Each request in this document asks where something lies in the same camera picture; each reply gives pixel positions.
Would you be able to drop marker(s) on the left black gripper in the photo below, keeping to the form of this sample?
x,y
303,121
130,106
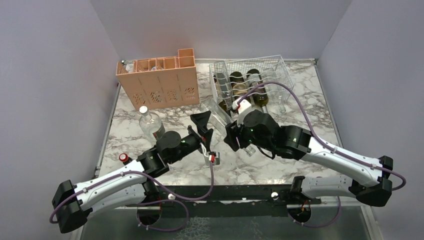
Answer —
x,y
202,121

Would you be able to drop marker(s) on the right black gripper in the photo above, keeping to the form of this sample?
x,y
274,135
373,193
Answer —
x,y
233,130

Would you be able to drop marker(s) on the small clear glass bottle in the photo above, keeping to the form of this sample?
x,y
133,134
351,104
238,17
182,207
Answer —
x,y
219,119

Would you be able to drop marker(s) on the green Primitivo wine bottle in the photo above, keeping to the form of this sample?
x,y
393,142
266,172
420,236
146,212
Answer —
x,y
260,96

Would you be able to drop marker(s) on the green wine bottle silver neck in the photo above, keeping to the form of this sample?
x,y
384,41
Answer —
x,y
238,85

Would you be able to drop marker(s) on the clear bottle silver cap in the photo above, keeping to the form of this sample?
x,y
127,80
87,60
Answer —
x,y
151,124

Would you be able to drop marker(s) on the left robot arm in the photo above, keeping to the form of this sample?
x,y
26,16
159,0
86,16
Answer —
x,y
135,181

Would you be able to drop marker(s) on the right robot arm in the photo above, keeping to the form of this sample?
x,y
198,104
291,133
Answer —
x,y
364,178

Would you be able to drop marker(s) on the small red-capped bottle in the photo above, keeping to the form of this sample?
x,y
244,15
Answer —
x,y
124,158

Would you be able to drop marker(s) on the peach plastic crate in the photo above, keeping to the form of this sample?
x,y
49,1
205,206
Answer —
x,y
161,82

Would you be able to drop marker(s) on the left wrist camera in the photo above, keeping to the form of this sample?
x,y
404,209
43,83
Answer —
x,y
210,157

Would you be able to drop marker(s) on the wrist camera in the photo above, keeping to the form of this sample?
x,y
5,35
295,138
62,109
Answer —
x,y
242,108
210,157

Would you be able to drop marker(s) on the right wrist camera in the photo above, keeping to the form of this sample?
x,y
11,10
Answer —
x,y
242,108

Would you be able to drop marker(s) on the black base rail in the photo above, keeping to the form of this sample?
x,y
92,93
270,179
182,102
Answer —
x,y
226,201

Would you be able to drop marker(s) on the white wire wine rack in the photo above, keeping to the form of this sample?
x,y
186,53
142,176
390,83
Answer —
x,y
260,63

